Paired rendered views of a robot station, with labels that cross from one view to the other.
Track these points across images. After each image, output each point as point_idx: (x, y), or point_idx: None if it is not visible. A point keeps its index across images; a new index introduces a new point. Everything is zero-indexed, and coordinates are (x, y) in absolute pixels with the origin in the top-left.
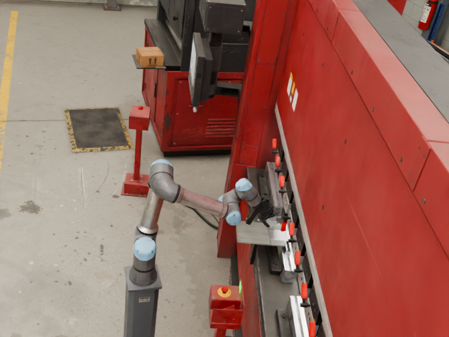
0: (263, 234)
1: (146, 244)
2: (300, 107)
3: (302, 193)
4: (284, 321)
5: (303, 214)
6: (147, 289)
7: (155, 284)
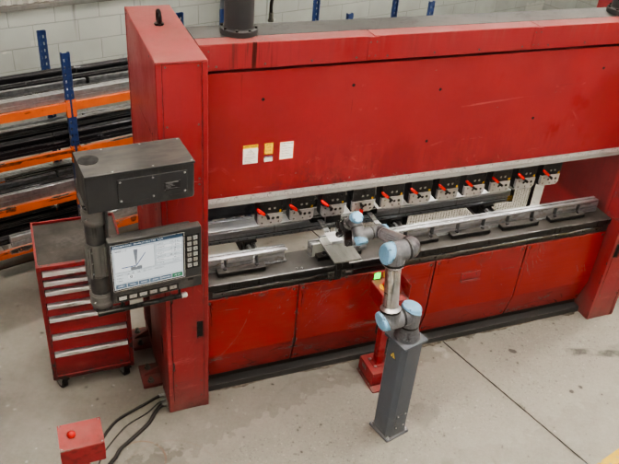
0: (340, 246)
1: (411, 304)
2: (312, 142)
3: (374, 171)
4: None
5: (389, 176)
6: None
7: None
